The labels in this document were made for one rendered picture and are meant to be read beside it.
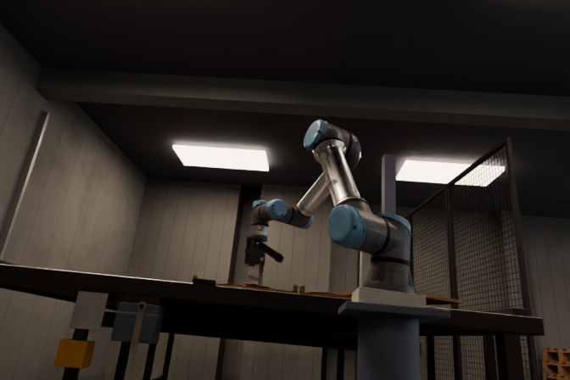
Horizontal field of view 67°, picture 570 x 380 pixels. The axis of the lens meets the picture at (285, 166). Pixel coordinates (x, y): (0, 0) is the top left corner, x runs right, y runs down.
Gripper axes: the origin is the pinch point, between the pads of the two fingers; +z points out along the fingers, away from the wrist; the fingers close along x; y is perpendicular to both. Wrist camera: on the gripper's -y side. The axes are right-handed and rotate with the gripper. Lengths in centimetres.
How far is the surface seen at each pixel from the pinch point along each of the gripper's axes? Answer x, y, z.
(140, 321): 26.9, 38.5, 15.5
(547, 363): -458, -398, 36
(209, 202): -491, 95, -175
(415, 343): 56, -43, 18
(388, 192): -176, -105, -102
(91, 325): 24, 55, 18
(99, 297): 24, 54, 9
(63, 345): 27, 62, 24
